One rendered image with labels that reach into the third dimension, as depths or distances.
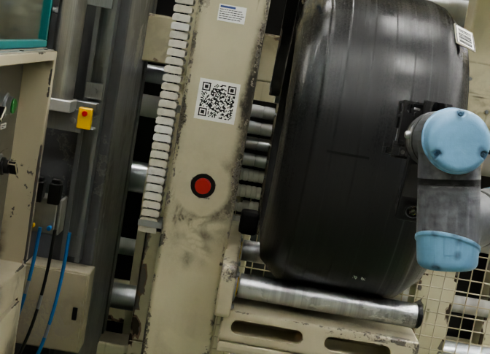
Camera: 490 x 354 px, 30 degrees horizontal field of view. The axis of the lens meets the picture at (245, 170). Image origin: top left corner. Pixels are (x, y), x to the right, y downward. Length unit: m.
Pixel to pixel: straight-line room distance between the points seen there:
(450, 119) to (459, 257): 0.16
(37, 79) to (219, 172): 0.38
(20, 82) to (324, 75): 0.50
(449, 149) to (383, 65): 0.48
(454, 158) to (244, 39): 0.70
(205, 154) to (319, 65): 0.30
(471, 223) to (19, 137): 0.81
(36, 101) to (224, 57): 0.35
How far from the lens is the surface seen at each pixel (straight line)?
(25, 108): 1.58
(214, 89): 1.68
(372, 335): 1.68
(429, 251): 1.11
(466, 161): 1.08
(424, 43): 1.58
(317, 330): 1.67
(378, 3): 1.65
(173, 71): 1.70
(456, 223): 1.10
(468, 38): 1.65
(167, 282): 1.75
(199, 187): 1.70
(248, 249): 1.93
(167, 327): 1.77
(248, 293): 1.67
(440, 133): 1.07
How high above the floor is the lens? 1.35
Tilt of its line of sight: 8 degrees down
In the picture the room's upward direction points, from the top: 10 degrees clockwise
